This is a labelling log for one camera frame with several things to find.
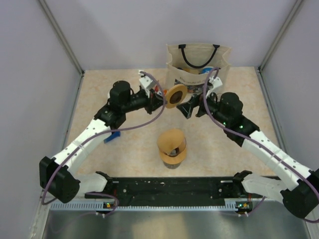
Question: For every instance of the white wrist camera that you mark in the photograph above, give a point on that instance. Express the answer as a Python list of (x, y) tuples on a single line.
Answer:
[(212, 82), (146, 82)]

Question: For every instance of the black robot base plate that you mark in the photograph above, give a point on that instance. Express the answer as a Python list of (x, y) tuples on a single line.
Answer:
[(174, 191)]

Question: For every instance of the blue ribbed dripper cone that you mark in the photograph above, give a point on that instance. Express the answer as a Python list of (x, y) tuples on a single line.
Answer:
[(112, 136)]

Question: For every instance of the beige floral tote bag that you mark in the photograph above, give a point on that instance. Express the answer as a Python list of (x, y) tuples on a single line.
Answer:
[(186, 64)]

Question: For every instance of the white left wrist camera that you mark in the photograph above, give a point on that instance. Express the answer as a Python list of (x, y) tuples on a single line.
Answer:
[(146, 82)]

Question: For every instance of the brown paper coffee filter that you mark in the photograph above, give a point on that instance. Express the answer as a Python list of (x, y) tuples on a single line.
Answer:
[(172, 142)]

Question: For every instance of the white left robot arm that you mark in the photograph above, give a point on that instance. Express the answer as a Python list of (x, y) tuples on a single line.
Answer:
[(58, 174)]

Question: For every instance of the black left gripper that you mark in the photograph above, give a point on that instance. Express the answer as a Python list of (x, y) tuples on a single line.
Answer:
[(153, 101)]

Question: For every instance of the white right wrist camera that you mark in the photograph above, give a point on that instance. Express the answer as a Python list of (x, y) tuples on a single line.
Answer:
[(212, 82)]

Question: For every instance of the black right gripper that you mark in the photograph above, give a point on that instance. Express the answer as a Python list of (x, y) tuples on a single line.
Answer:
[(187, 108)]

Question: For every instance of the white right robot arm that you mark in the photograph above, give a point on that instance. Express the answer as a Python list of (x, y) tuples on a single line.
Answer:
[(297, 186)]

